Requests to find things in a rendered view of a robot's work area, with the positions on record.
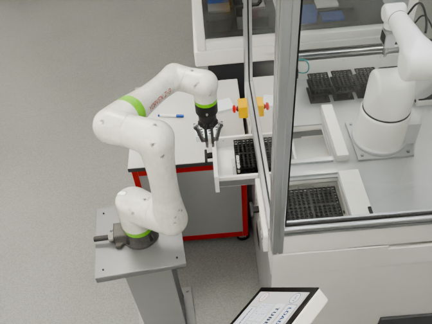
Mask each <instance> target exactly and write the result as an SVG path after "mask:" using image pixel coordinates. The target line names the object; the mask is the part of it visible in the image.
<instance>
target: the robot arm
mask: <svg viewBox="0 0 432 324"><path fill-rule="evenodd" d="M218 84H219V83H218V80H217V77H216V76H215V74H214V73H213V72H211V71H209V70H207V69H197V68H192V67H187V66H184V65H181V64H177V63H171V64H168V65H167V66H165V67H164V68H163V69H162V70H161V72H159V73H158V74H157V75H156V76H155V77H154V78H153V79H151V80H150V81H148V82H147V83H146V84H145V85H143V86H141V87H140V88H138V89H136V90H135V91H133V92H131V93H129V94H126V95H125V96H123V97H121V98H119V99H117V100H116V101H114V102H113V103H111V104H109V105H108V106H107V107H105V108H103V109H102V110H101V111H99V112H98V113H97V114H96V116H95V117H94V120H93V132H94V134H95V136H96V137H97V138H98V139H99V140H100V141H102V142H103V143H106V144H110V145H117V146H121V147H126V148H128V149H131V150H134V151H136V152H138V153H139V154H140V155H141V158H142V160H143V163H144V165H145V169H146V171H147V175H148V180H149V183H150V189H151V193H150V192H148V191H146V190H144V189H142V188H140V187H137V186H130V187H127V188H124V189H123V190H121V191H120V192H119V193H118V195H117V196H116V198H115V205H116V210H117V212H118V216H119V219H120V222H118V223H113V230H110V232H109V233H108V235H101V236H96V237H93V240H94V242H98V241H104V240H109V242H114V244H115V246H116V249H121V248H122V247H123V246H124V245H126V246H127V247H129V248H131V249H136V250H141V249H146V248H149V247H150V246H151V245H153V244H154V243H155V242H156V240H157V239H158V235H159V233H160V234H163V235H166V236H174V235H178V234H180V233H181V232H182V231H183V230H184V229H185V228H186V225H187V223H188V214H187V212H186V209H185V206H184V204H183V200H182V198H181V194H180V191H179V185H178V182H177V174H176V161H175V134H174V131H173V129H172V128H171V126H169V124H168V123H167V122H165V121H163V120H158V119H153V118H147V117H148V116H149V115H150V114H151V112H152V111H153V110H154V109H155V108H156V107H157V106H158V105H159V104H160V103H161V102H163V101H164V100H165V99H166V98H168V97H169V96H170V95H172V94H174V93H175V92H177V91H180V92H184V93H188V94H191V95H193V97H194V103H195V112H196V114H197V115H198V117H199V120H198V123H194V124H193V129H194V130H196V132H197V134H198V136H199V138H200V140H201V142H202V143H203V142H205V143H206V148H209V152H212V147H214V146H215V144H214V142H215V141H218V140H219V135H220V132H221V129H222V127H223V121H218V119H217V115H216V114H217V112H218V105H217V88H218ZM216 125H217V132H216V135H215V137H214V136H213V128H214V127H215V126H216ZM199 126H200V127H202V128H203V129H204V135H205V138H204V137H203V135H202V132H201V130H200V128H199ZM208 129H210V133H211V138H210V139H208V132H207V130H208Z"/></svg>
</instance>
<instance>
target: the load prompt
mask: <svg viewBox="0 0 432 324"><path fill-rule="evenodd" d="M296 307H297V305H293V304H287V305H286V306H285V308H284V309H283V311H282V312H281V313H280V314H279V315H278V317H277V318H276V319H275V320H274V321H273V323H272V324H283V323H284V322H285V321H286V319H287V318H288V317H289V316H290V314H291V313H292V312H293V310H294V309H295V308H296Z"/></svg>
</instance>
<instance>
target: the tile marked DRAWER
mask: <svg viewBox="0 0 432 324"><path fill-rule="evenodd" d="M256 308H257V307H251V306H249V308H248V309H247V310H246V311H245V313H243V315H242V316H241V317H240V318H239V319H238V321H237V322H236V323H235V324H243V323H244V322H245V321H246V320H247V319H248V318H249V316H250V315H251V314H252V313H253V311H254V310H255V309H256Z"/></svg>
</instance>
